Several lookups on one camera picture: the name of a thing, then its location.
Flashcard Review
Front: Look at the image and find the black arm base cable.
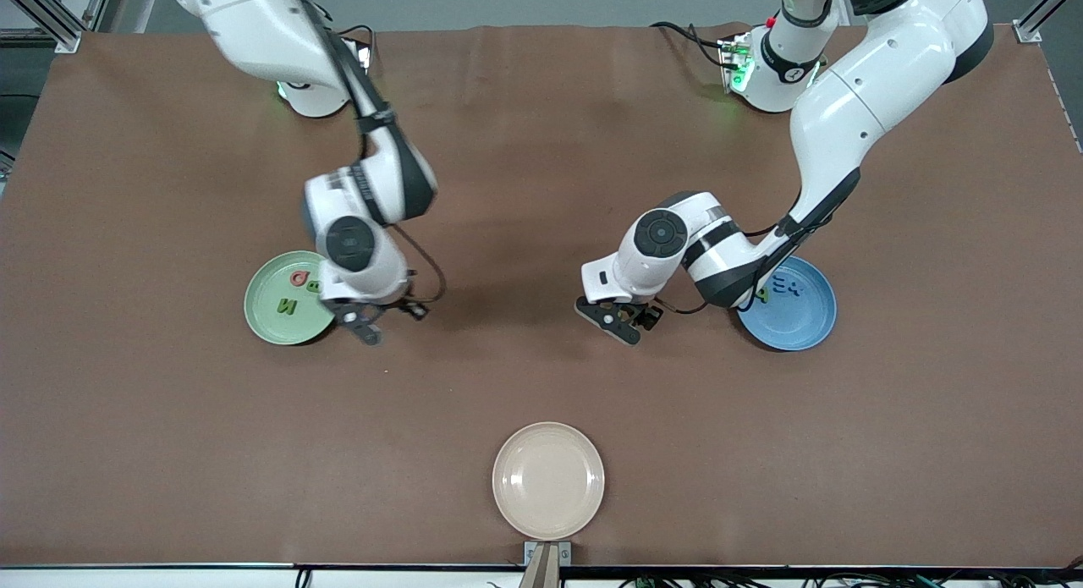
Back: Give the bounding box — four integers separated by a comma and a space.
650, 19, 737, 69

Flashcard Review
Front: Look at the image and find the beige plate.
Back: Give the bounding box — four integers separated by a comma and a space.
492, 421, 606, 541

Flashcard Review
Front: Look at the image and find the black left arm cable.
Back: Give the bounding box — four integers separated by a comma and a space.
656, 220, 783, 316

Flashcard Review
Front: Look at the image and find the light green plate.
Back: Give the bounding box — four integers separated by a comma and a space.
244, 250, 341, 346

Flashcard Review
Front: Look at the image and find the aluminium frame profile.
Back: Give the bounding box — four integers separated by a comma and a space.
1012, 0, 1083, 43
0, 0, 115, 54

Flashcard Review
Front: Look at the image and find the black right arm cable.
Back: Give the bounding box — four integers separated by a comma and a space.
288, 0, 448, 305

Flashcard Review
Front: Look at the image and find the blue plate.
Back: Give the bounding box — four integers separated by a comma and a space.
738, 256, 838, 352

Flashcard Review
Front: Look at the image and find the large table cover sheet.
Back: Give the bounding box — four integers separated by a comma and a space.
0, 23, 1083, 568

